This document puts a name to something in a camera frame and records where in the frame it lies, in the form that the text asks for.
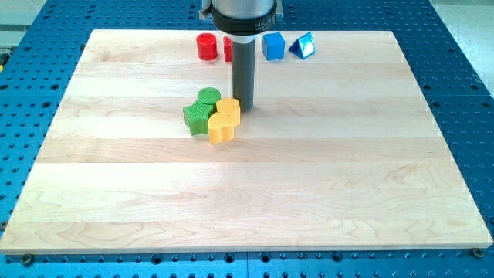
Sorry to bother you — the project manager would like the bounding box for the board stop bolt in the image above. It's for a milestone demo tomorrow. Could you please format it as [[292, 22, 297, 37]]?
[[471, 248, 484, 259], [20, 254, 34, 266]]

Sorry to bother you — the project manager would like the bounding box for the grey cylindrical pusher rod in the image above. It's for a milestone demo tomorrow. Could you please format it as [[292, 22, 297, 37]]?
[[229, 35, 256, 111]]

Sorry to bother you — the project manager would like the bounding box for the blue cube block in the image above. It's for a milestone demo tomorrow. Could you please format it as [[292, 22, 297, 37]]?
[[262, 32, 286, 61]]

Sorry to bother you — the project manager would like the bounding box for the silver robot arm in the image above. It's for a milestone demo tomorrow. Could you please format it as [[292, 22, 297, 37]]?
[[198, 0, 283, 36]]

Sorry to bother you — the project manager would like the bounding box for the light wooden board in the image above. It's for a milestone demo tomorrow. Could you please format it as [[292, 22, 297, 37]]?
[[1, 29, 492, 254]]

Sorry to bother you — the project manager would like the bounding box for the right board stop bolt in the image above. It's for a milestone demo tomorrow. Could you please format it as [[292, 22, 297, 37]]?
[[471, 248, 484, 259]]

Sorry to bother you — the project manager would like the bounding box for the red block behind rod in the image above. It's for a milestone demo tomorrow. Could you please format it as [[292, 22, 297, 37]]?
[[223, 36, 232, 63]]

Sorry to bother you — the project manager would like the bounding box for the blue triangular prism block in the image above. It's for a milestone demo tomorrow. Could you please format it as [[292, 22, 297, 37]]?
[[289, 32, 316, 59]]

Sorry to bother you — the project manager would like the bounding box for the green star block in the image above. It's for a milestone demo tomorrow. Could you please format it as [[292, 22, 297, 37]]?
[[183, 100, 215, 136]]

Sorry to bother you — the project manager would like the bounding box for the yellow hexagon block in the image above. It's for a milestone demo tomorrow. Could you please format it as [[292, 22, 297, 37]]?
[[216, 97, 241, 127]]

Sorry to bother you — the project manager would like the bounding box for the yellow rounded block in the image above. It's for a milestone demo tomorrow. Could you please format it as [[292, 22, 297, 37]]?
[[208, 112, 235, 144]]

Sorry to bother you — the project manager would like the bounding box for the left board stop bolt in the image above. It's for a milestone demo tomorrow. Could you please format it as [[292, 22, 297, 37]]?
[[20, 254, 34, 266]]

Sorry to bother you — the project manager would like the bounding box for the green cylinder block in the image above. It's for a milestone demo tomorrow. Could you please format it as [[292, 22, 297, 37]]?
[[198, 87, 222, 111]]

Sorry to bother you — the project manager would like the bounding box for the red cylinder block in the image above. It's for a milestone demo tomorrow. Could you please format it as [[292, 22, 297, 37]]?
[[196, 33, 218, 61]]

